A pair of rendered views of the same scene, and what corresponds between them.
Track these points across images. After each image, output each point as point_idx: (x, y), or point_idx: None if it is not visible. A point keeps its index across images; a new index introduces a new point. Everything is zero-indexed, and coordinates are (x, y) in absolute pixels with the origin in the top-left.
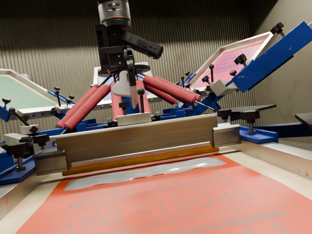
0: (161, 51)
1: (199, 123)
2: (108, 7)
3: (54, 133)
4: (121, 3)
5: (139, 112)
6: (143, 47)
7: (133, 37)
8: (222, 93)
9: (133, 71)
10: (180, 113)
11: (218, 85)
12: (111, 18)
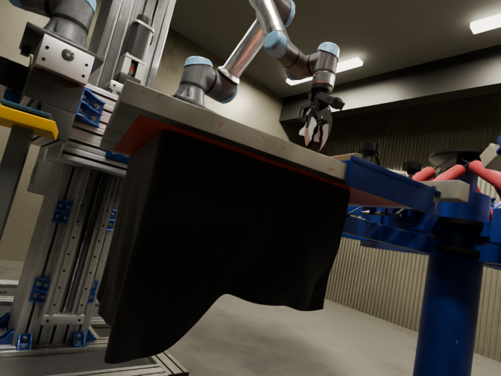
0: (334, 101)
1: (341, 160)
2: (313, 77)
3: (355, 207)
4: (320, 72)
5: (461, 210)
6: (324, 101)
7: (321, 94)
8: (499, 165)
9: (307, 116)
10: (497, 212)
11: (488, 152)
12: (312, 84)
